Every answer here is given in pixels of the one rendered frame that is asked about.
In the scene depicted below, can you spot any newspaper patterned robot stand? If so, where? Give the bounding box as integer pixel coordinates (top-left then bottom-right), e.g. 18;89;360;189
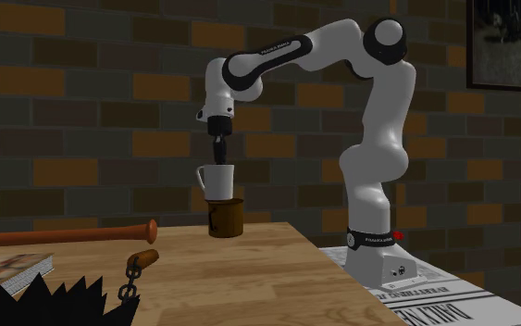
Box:
317;244;521;326

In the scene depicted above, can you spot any wooden table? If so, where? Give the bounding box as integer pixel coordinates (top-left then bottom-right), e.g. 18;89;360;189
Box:
0;220;409;326

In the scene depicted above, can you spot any brown mug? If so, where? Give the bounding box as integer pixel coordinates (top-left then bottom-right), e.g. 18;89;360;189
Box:
205;197;246;240

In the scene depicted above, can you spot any brown handle with black chain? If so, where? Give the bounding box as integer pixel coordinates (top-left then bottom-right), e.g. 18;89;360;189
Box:
117;247;160;304

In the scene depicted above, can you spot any reddish brown baseball bat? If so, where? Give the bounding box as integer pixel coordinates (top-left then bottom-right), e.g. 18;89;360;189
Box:
0;219;159;250

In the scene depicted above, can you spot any book with pictured cover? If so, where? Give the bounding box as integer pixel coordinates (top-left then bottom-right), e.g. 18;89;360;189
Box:
0;252;56;315

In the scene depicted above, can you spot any white mug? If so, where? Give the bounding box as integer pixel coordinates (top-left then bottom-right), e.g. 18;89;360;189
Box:
195;163;236;202

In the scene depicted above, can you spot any black spiky object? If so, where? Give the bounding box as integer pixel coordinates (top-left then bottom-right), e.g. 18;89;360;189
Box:
0;271;142;326

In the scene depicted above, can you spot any dark framed wall picture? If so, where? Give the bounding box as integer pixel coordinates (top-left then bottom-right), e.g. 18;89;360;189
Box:
465;0;521;94

